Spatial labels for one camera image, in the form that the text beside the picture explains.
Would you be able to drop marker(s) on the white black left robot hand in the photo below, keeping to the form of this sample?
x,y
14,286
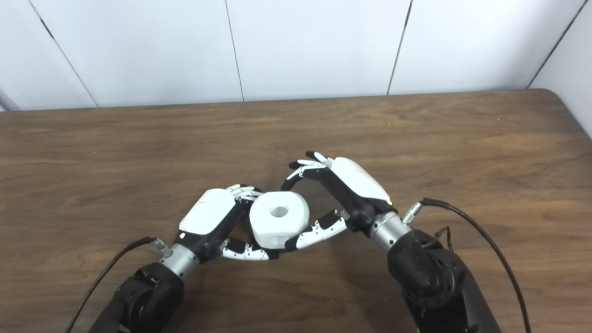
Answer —
x,y
208,212

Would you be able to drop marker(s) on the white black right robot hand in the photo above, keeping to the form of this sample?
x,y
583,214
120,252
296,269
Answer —
x,y
360,185

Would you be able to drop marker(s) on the round white plastic piece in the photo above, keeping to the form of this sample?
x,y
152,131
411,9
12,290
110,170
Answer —
x,y
273,229

